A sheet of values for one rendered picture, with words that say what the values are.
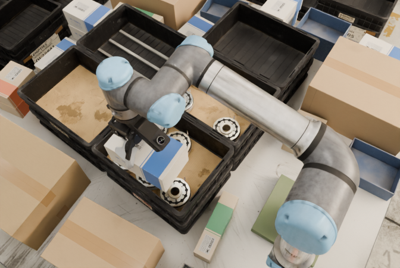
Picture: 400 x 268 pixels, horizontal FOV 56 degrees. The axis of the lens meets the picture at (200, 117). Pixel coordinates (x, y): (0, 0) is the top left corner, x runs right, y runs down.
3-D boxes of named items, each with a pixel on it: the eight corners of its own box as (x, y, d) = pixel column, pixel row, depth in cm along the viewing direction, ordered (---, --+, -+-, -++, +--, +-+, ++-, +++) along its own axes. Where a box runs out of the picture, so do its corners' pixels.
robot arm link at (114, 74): (117, 90, 75) (85, 72, 77) (128, 118, 84) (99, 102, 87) (141, 63, 78) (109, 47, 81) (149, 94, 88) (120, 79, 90)
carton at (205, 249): (222, 196, 142) (223, 190, 137) (237, 202, 140) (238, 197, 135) (193, 255, 131) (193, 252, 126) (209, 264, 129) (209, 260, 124)
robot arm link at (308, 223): (318, 246, 119) (364, 181, 72) (297, 291, 113) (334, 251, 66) (283, 227, 123) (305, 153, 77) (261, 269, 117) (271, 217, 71)
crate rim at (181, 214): (236, 150, 129) (236, 147, 127) (181, 221, 117) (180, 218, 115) (148, 94, 142) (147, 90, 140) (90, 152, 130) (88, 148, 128)
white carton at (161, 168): (188, 159, 112) (187, 145, 105) (165, 192, 107) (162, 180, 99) (135, 129, 118) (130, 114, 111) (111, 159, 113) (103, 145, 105)
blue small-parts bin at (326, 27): (347, 34, 173) (352, 23, 167) (333, 56, 167) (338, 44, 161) (307, 18, 179) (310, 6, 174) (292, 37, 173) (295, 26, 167)
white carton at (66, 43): (72, 49, 183) (65, 36, 175) (90, 60, 179) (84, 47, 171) (41, 77, 174) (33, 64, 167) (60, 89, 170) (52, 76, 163)
